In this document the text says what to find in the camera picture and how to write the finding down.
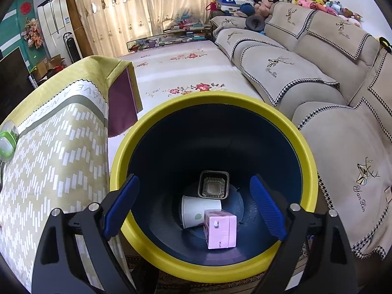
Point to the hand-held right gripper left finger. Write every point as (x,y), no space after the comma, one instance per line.
(121,208)

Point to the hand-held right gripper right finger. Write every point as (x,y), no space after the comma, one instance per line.
(266,208)

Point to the pink carton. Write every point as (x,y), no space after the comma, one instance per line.
(220,229)

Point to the yellow rimmed dark bin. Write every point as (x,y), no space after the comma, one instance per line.
(199,134)

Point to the black plastic tray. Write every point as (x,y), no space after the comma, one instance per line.
(214,186)

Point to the white paper cup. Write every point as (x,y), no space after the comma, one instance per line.
(193,211)

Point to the yellow green patterned tablecloth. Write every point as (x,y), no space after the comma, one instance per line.
(61,147)

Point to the green white plastic container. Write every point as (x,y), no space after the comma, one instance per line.
(7,144)

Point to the white floral mattress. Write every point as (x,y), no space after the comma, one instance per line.
(183,67)

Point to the beige sofa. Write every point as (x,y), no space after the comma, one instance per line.
(306,55)

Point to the brown cardboard box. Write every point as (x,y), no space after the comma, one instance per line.
(54,62)

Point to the long narrow mirror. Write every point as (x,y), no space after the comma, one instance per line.
(144,43)

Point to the black upright cylinder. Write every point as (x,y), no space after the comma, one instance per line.
(71,49)

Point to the black television screen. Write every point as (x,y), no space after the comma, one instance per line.
(12,79)

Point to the black round cushion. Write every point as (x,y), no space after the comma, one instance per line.
(255,24)

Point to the brown wooden panel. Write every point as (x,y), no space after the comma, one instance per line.
(78,27)

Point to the pile of books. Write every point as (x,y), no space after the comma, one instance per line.
(186,30)

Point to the cream curtains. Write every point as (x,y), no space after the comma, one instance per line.
(122,12)

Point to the blue round cushion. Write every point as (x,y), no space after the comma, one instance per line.
(248,9)

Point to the pink plush bear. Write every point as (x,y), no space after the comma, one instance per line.
(264,6)

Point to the yellow black plush toy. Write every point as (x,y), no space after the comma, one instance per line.
(385,44)

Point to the star printed bag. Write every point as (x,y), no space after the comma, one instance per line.
(231,3)

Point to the red bag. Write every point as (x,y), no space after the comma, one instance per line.
(211,7)

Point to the pile of plush toys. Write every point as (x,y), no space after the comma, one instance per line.
(306,1)

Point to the artificial flower wall decoration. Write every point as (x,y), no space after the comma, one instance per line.
(33,33)

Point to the red round wall decoration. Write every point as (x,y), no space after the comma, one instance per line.
(26,8)

